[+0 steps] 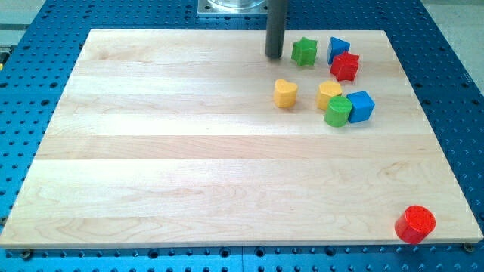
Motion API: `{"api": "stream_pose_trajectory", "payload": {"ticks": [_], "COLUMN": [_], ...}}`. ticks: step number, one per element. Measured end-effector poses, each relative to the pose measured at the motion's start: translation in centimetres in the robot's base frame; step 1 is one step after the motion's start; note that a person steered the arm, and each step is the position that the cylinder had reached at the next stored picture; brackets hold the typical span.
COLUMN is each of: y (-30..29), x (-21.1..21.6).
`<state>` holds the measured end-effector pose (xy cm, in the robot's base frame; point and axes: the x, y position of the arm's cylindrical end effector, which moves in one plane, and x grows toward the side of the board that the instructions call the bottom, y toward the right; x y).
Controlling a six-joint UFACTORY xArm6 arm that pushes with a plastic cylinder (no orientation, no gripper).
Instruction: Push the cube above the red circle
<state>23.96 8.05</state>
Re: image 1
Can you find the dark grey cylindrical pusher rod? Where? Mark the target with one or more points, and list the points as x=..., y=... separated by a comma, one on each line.
x=275, y=28

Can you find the blue cube block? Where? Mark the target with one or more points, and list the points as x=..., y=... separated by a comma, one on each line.
x=362, y=106

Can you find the light wooden board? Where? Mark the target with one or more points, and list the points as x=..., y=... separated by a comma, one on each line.
x=171, y=138

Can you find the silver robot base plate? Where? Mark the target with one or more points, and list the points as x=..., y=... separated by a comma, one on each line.
x=232, y=6

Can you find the blue triangular block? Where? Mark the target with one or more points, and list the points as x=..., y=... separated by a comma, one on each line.
x=336, y=47

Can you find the yellow hexagon block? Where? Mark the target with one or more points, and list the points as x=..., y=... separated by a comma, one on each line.
x=327, y=90

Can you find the red star block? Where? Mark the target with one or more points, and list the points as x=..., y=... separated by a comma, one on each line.
x=345, y=66

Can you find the yellow heart block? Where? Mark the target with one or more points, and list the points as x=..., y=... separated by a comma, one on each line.
x=285, y=93

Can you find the red cylinder block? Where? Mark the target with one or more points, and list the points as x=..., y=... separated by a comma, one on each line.
x=415, y=224

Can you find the green star block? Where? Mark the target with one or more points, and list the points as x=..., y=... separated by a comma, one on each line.
x=304, y=52

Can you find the green cylinder block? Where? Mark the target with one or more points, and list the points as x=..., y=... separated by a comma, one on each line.
x=337, y=112

